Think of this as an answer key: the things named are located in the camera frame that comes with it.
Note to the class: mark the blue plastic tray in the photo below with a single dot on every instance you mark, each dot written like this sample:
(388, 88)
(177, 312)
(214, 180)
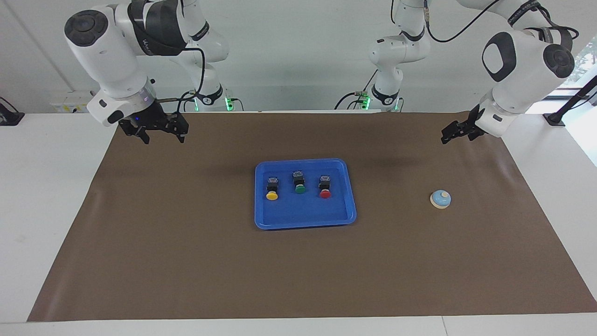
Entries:
(305, 214)

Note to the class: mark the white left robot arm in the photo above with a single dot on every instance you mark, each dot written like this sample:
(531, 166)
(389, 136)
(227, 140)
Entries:
(517, 65)

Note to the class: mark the window with white frame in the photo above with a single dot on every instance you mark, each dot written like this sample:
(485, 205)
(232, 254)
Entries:
(585, 70)

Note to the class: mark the red push button switch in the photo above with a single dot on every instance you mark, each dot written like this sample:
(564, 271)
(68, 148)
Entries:
(325, 194)

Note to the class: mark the brown table mat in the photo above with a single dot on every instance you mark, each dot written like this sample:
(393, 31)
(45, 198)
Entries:
(298, 270)

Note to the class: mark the small black stand base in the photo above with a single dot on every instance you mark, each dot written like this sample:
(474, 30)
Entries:
(9, 119)

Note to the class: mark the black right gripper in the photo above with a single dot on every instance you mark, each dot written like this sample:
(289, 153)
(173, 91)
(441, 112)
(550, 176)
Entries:
(149, 121)

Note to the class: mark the green push button switch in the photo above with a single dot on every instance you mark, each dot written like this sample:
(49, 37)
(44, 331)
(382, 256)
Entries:
(300, 189)

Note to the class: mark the light blue call bell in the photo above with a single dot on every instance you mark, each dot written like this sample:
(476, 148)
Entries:
(440, 199)

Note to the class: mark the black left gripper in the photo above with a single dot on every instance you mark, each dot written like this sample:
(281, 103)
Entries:
(471, 126)

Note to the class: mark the yellow push button switch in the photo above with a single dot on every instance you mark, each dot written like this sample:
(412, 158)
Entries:
(272, 196)

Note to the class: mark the black stand with angled pole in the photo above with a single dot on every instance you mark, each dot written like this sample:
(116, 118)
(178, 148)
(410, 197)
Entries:
(555, 119)

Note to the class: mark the white wall socket box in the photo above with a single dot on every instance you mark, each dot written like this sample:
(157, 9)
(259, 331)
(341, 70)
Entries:
(70, 105)

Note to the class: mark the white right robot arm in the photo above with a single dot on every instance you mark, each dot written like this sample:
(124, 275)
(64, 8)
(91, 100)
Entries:
(107, 56)

